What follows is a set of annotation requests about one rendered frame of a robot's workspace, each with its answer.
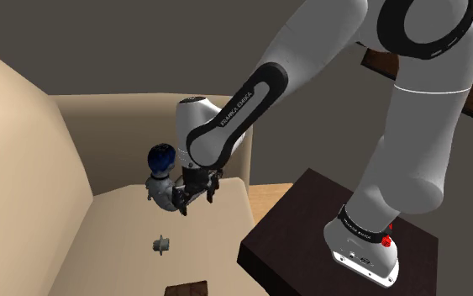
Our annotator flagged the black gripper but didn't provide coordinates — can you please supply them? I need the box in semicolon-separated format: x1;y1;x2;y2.
171;166;223;218

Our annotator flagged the blue-haired grey figure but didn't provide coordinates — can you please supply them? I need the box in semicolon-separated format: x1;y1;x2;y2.
145;142;181;213

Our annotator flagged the small grey spool-shaped object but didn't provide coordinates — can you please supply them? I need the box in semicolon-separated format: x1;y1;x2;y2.
151;234;171;256

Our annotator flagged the brown flat box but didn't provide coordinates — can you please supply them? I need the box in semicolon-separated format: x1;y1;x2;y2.
163;280;210;296

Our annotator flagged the dark robot stand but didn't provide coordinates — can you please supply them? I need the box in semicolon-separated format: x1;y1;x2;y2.
236;167;440;296

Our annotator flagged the beige sofa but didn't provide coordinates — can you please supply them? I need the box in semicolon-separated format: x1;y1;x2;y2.
0;32;271;296

